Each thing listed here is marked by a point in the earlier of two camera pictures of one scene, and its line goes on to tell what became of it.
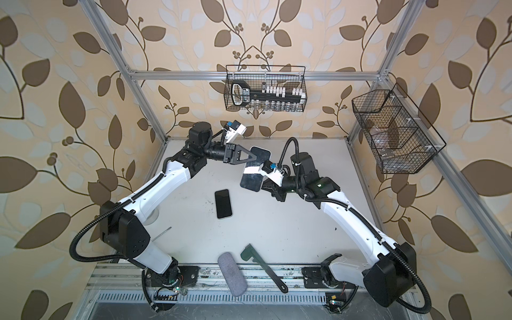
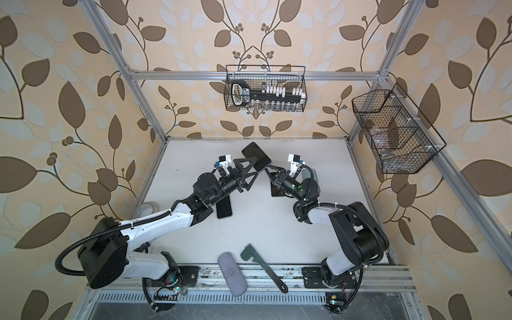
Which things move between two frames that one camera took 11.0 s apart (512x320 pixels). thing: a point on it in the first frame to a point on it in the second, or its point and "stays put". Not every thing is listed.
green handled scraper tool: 251,252 stays put
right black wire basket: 401,138 stays put
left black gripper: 229,153 to 236,176
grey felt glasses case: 232,275 stays put
